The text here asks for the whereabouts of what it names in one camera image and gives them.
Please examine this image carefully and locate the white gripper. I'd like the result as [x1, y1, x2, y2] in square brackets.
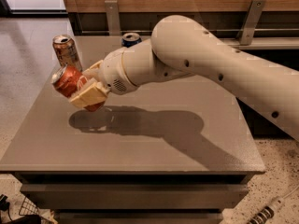
[68, 48, 137, 108]

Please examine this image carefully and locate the red coke can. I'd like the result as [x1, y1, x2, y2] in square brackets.
[51, 65, 103, 112]

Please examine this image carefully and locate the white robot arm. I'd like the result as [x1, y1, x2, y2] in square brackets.
[69, 15, 299, 140]

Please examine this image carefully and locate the brown orange soda can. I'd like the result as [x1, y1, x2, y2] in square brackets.
[52, 35, 82, 71]

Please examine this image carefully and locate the blue pepsi can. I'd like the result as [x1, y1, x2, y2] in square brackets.
[121, 33, 142, 48]

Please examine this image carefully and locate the grey drawer cabinet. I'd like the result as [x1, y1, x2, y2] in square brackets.
[0, 35, 267, 224]

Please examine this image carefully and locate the top grey drawer front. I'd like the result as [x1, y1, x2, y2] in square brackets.
[21, 184, 248, 209]

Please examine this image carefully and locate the grey drawer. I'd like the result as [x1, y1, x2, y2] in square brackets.
[21, 184, 248, 209]
[58, 213, 222, 224]

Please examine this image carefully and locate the lower grey drawer front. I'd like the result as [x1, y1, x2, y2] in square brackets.
[58, 213, 222, 224]

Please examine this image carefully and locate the grey counter ledge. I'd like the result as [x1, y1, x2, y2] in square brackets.
[222, 37, 299, 50]

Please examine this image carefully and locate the white power strip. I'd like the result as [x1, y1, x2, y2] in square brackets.
[247, 185, 299, 224]

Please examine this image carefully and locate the left metal bracket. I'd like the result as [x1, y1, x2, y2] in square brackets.
[105, 0, 121, 36]

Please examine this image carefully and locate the metal bracket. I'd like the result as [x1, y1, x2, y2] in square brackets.
[105, 0, 121, 36]
[237, 0, 266, 46]

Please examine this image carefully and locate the black wire basket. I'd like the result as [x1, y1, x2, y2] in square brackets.
[0, 194, 42, 224]

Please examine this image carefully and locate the right metal bracket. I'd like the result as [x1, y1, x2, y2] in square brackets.
[237, 0, 266, 46]

